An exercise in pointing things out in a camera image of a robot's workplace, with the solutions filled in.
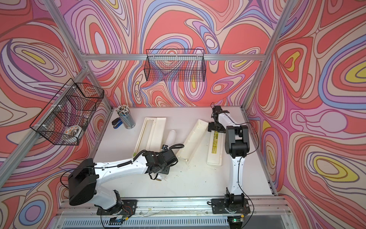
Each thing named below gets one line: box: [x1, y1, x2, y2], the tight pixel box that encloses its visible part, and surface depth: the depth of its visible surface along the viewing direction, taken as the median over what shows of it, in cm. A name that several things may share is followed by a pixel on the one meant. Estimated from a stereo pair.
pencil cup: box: [115, 104, 136, 130], surface depth 98 cm
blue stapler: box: [111, 117, 123, 130], surface depth 108 cm
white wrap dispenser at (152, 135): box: [132, 117, 167, 158], surface depth 96 cm
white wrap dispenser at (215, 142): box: [176, 119, 225, 167], surface depth 96 cm
